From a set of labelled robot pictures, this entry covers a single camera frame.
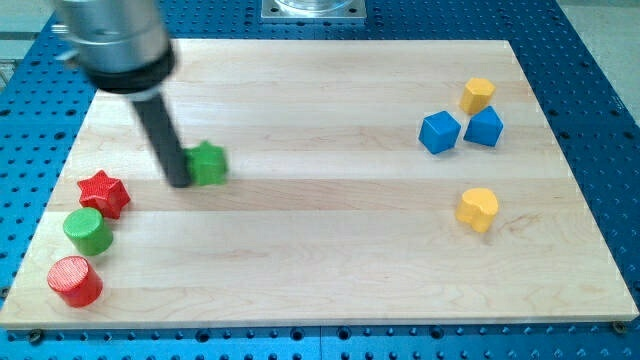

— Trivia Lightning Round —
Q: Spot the red cylinder block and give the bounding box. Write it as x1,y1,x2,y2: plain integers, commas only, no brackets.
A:
46,256,103,308

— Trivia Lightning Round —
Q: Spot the yellow heart block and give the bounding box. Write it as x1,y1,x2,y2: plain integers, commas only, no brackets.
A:
455,188,499,233

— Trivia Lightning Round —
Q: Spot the blue triangular block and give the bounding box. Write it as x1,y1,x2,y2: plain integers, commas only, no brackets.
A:
463,106,504,147

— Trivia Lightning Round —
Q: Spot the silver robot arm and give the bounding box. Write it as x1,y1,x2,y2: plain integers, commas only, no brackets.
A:
54,0,176,100

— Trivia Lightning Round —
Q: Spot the blue perforated metal table plate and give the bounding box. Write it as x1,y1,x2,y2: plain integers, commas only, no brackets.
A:
1,1,639,359

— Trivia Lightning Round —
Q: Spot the green star block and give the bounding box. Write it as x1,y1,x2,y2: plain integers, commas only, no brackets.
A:
186,141,228,186

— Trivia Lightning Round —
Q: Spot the blue cube block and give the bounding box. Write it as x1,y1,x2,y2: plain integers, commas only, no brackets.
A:
418,111,461,154

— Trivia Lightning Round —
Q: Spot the red star block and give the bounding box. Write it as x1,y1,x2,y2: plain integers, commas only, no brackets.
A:
77,170,131,219

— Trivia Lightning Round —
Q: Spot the yellow hexagon block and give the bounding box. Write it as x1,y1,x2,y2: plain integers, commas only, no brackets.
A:
459,78,496,115

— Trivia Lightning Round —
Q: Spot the green cylinder block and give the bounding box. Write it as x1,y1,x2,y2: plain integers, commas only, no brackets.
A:
63,207,113,256

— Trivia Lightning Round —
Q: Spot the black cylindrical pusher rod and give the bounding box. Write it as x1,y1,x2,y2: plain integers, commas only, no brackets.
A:
132,93,192,188

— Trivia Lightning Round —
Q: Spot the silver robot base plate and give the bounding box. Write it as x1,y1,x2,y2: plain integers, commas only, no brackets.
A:
261,0,367,21

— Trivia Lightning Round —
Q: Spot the light wooden board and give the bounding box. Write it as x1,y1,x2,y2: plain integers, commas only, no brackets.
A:
1,39,638,329

